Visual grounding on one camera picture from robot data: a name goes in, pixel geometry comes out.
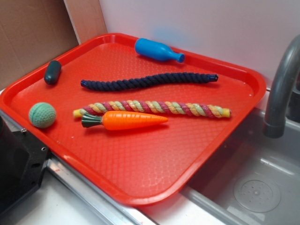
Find blue plastic bottle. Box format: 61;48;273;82
135;38;185;63

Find brown cardboard panel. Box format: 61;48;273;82
0;0;107;89

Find red plastic tray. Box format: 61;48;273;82
0;33;266;206

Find multicolour twisted rope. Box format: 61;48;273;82
73;100;232;119

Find dark green plastic pickle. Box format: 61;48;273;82
44;60;61;85

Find grey faucet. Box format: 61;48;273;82
263;35;300;138

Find grey plastic sink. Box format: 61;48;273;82
182;109;300;225

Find dark blue rope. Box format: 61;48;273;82
81;72;219;92

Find orange plastic carrot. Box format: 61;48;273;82
81;111;168;131

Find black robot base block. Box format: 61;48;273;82
0;118;49;217

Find green rubber ball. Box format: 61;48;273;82
29;102;56;128

